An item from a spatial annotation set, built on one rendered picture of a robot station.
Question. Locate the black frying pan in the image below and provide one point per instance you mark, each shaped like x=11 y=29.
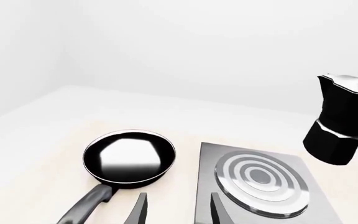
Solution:
x=129 y=151

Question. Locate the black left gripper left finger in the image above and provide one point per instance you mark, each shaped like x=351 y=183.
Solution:
x=138 y=211

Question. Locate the black moka pot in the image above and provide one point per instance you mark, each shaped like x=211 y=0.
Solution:
x=340 y=116

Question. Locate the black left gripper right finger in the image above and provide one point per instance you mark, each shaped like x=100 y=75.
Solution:
x=220 y=212

